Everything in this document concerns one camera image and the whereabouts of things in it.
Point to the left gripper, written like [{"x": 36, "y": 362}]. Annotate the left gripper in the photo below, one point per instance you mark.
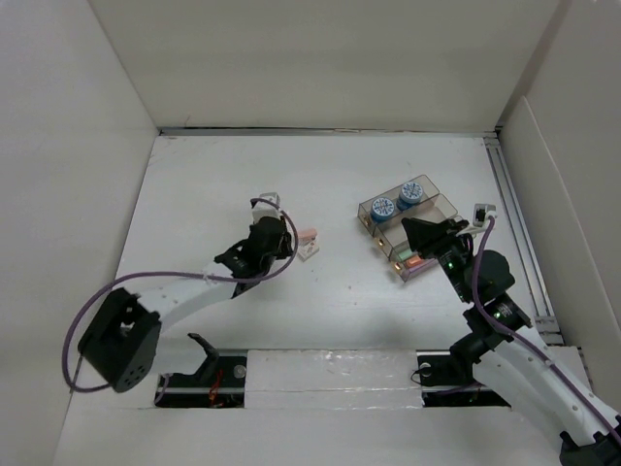
[{"x": 284, "y": 250}]

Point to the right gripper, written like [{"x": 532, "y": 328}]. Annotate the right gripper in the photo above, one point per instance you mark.
[{"x": 432, "y": 236}]

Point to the white staples box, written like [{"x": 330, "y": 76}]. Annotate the white staples box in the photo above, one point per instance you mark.
[{"x": 308, "y": 250}]

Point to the blue round jar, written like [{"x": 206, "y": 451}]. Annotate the blue round jar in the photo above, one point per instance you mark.
[
  {"x": 382, "y": 209},
  {"x": 411, "y": 194}
]

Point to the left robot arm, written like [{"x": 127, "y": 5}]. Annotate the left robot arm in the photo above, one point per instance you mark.
[{"x": 120, "y": 343}]

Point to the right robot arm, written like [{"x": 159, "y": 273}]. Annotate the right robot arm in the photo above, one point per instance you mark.
[{"x": 505, "y": 353}]

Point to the pink mini stapler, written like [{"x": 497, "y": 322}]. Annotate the pink mini stapler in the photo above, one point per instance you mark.
[{"x": 307, "y": 235}]

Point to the clear three-drawer organizer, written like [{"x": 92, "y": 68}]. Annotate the clear three-drawer organizer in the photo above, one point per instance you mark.
[{"x": 390, "y": 236}]

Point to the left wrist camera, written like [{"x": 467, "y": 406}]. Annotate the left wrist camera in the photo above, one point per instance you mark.
[{"x": 265, "y": 205}]

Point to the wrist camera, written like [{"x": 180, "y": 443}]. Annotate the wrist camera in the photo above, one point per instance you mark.
[
  {"x": 481, "y": 219},
  {"x": 265, "y": 205}
]

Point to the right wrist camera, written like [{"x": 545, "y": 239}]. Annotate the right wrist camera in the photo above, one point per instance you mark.
[{"x": 481, "y": 219}]

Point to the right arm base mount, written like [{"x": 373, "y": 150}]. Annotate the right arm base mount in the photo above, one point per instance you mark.
[{"x": 443, "y": 385}]

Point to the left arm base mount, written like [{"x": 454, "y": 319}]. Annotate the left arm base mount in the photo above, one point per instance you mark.
[{"x": 195, "y": 374}]

